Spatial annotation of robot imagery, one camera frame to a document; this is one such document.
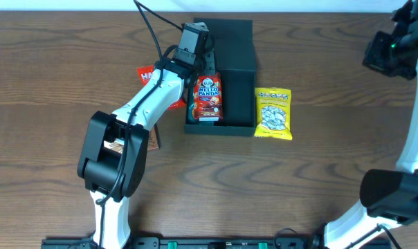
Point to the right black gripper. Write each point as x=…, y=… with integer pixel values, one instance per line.
x=372, y=58

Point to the dark green open box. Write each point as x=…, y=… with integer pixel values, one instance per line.
x=235, y=61

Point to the teal Chunkies box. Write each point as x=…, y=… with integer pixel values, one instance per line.
x=191, y=114

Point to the yellow Hacks candy bag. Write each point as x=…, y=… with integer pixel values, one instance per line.
x=273, y=113

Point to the brown Pocky box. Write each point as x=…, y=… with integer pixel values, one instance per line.
x=153, y=142

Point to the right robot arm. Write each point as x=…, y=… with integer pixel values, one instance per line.
x=388, y=199

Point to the red Hello Panda box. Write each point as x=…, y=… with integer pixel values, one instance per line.
x=207, y=101

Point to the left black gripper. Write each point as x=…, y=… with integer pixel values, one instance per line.
x=211, y=57

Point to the black mounting rail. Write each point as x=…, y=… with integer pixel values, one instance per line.
x=297, y=242

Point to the red Hacks candy bag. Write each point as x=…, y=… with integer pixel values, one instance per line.
x=145, y=74

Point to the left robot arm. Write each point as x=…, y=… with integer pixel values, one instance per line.
x=113, y=157

